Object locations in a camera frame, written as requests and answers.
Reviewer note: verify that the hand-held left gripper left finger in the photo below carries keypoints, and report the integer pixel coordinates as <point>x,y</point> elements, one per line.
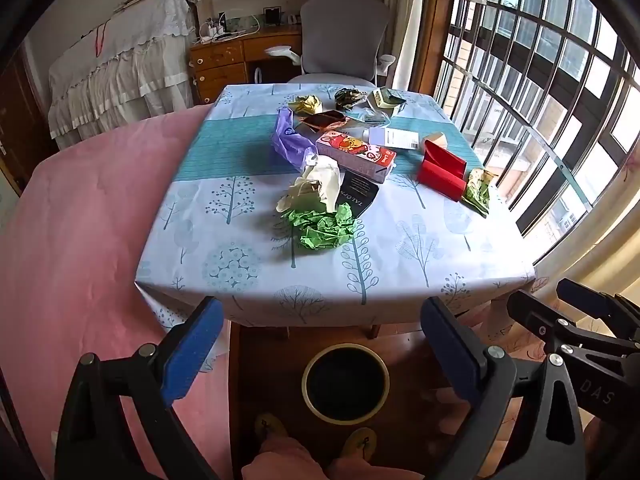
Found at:
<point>192,350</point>

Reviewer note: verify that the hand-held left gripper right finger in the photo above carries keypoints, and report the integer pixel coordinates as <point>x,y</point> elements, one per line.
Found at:
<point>450,355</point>

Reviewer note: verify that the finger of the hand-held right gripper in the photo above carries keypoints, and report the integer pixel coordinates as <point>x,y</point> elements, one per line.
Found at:
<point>585,297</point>
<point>540,317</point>

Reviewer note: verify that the dark bin with cream rim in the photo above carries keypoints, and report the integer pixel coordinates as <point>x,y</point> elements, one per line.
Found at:
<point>345,385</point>

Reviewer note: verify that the green snack wrapper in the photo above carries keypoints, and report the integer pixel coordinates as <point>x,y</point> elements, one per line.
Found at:
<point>477,192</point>

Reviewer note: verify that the red box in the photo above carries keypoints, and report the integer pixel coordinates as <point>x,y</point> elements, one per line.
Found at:
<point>440,175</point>

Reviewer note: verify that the green paper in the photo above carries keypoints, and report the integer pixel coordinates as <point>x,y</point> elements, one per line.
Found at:
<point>325,232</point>

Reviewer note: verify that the black card packet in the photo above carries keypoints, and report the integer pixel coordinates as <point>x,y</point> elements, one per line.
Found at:
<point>357,195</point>

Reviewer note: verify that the beige paper cup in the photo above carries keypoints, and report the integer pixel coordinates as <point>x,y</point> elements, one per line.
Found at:
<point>436,140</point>

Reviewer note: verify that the cream bag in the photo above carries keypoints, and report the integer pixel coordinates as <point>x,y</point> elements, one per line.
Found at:
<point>320,180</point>

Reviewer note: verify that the cartoon print carton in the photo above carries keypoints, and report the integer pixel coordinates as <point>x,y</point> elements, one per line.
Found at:
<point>355,152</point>

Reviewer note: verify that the white label card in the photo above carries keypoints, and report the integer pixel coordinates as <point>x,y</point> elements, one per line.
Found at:
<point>395,137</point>

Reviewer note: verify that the purple plastic bag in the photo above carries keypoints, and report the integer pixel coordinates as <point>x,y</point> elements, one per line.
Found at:
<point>290,140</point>

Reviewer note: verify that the clear plastic bag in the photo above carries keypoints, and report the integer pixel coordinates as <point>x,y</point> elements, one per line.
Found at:
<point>370,117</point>

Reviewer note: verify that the green and white packet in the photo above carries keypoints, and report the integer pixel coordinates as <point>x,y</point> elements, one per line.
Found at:
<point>387,100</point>

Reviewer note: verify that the brown shiny wrapper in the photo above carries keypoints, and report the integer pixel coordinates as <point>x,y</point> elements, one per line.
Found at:
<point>325,121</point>

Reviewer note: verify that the yellow paper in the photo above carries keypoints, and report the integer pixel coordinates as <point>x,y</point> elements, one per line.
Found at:
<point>310,104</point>

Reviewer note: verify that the dark wrapper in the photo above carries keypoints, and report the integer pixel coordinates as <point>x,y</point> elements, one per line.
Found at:
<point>350,98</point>

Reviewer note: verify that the tree print tablecloth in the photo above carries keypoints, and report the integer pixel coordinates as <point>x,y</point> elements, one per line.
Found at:
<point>250,260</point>

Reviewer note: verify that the person's left yellow slipper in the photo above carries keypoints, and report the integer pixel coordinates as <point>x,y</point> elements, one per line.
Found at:
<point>270,430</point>

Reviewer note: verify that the person's yellow slipper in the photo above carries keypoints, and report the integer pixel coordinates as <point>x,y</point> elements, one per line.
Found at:
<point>270,430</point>
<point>360,442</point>

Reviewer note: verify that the person's right yellow slipper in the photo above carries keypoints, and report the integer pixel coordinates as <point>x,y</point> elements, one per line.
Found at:
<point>360,442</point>

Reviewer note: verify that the person's left leg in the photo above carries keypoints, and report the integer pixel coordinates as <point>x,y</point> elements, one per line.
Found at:
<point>280,462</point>

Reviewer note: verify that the pink blanket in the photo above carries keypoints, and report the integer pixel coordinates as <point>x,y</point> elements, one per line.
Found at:
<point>90,235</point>

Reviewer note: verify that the metal window grille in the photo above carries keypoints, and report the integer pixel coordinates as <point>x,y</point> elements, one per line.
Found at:
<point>545,65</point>

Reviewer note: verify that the white lace furniture cover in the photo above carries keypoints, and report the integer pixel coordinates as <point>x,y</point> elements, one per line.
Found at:
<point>125,75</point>

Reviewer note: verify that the wooden door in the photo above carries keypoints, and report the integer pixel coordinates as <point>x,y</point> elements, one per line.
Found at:
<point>20,125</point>

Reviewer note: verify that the wooden desk with drawers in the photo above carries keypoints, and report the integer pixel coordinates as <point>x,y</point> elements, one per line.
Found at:
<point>220,60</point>

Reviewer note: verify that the beige curtain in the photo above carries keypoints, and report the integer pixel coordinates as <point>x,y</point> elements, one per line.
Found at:
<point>400,20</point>

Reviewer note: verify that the grey office chair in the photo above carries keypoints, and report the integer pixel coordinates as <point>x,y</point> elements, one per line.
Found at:
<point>345,30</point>

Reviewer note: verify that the wooden table frame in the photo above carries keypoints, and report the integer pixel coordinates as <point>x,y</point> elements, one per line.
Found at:
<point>375,331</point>

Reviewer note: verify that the black photo frame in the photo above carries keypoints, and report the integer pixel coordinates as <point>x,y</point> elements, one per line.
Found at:
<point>272,16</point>

